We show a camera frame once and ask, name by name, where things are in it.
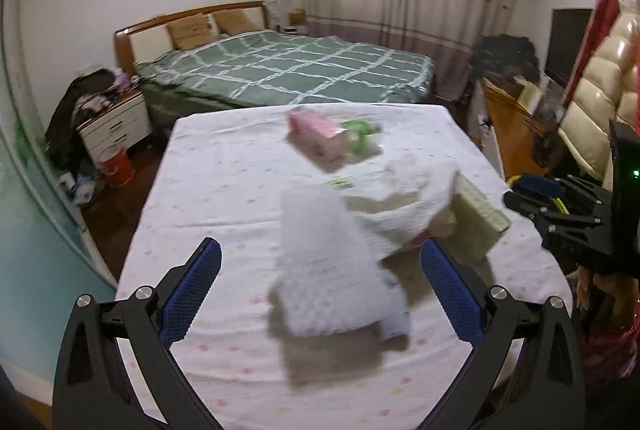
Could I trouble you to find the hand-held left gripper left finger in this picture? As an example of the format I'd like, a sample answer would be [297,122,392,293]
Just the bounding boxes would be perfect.
[51,237,223,430]

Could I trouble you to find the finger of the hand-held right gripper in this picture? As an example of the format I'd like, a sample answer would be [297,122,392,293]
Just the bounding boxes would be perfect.
[502,191,603,231]
[555,175,610,211]

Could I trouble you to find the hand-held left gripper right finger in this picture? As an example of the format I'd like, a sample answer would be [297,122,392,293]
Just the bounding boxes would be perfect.
[420,237,586,430]

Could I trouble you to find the blue bin with yellow rim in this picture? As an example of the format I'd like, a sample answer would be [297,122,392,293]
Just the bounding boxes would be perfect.
[507,174,568,216]

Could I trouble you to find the pale yellow box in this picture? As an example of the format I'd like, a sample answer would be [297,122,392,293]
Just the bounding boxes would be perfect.
[432,170,512,263]

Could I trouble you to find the white tissue paper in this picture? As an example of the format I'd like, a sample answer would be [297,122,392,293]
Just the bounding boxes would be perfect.
[345,152,461,261]

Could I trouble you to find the white towel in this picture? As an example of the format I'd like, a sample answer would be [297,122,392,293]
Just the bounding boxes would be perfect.
[267,184,412,341]

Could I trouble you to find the person's right forearm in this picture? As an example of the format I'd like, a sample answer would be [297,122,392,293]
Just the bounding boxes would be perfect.
[582,305,640,391]

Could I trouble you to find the person's right hand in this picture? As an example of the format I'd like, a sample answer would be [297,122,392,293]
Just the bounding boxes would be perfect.
[575,262,623,311]

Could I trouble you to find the wooden cabinet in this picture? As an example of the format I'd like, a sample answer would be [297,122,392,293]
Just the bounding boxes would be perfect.
[480,77,566,181]

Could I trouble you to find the cream puffer jacket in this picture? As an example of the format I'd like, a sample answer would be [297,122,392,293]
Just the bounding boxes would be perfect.
[557,12,640,181]

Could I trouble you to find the clear plastic container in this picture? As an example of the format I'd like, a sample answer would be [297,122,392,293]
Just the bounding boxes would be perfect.
[540,80,568,121]

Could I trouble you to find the light green box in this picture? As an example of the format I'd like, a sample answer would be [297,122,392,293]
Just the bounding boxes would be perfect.
[517,85,543,113]

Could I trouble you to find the red bucket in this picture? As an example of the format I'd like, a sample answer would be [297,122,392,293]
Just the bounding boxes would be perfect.
[97,147,136,189]

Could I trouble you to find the black television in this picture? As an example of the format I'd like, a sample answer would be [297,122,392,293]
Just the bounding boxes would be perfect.
[544,8,593,86]

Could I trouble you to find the heap of black clothes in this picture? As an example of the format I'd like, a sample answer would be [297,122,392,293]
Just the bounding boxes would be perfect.
[470,35,543,83]

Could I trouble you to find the plastic bags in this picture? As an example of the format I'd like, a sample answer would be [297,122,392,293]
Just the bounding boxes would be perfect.
[59,170,97,207]

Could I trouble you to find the red jacket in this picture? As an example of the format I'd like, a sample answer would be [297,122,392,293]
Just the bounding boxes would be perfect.
[567,0,621,106]

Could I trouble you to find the clear bottle with green label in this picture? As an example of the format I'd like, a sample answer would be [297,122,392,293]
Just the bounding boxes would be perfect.
[340,119,385,161]

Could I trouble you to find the white nightstand with wooden top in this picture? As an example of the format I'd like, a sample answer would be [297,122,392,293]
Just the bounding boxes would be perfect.
[75,87,153,156]

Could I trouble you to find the teal glass wardrobe door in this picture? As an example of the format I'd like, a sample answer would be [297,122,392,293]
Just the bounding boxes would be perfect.
[0,0,118,411]

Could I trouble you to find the pink carton box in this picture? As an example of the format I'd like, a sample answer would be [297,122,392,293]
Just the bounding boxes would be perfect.
[286,107,348,173]

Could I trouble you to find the pile of dark clothes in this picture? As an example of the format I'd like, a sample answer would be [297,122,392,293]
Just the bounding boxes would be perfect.
[45,67,143,171]

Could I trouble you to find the brown pillow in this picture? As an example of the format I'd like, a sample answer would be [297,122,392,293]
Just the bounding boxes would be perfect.
[214,8,262,36]
[166,13,217,51]

